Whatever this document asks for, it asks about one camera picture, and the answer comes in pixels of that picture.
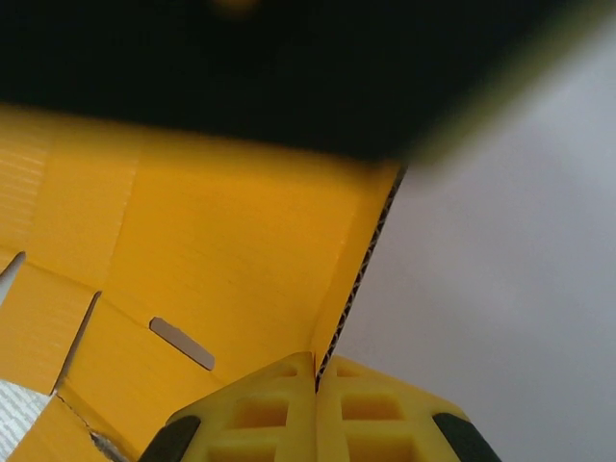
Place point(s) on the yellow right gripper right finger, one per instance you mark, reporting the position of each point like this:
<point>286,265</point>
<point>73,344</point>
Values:
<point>385,418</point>

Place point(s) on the yellow corrugated cardboard box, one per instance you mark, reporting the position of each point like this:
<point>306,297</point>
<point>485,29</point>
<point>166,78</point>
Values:
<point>216,240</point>

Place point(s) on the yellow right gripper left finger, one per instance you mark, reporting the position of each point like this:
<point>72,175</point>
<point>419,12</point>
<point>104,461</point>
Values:
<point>250,423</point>

